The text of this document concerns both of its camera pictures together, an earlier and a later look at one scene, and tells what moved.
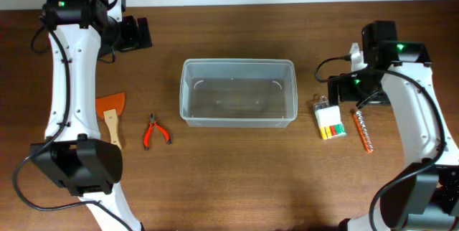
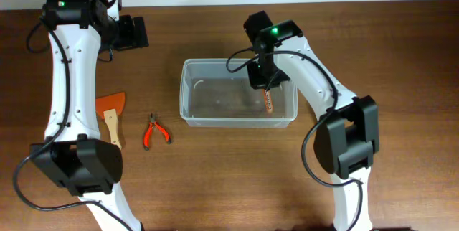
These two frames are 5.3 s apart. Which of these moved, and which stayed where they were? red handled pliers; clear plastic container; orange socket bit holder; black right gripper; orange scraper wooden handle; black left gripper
Moved: orange socket bit holder; black right gripper
Stayed: black left gripper; clear plastic container; red handled pliers; orange scraper wooden handle
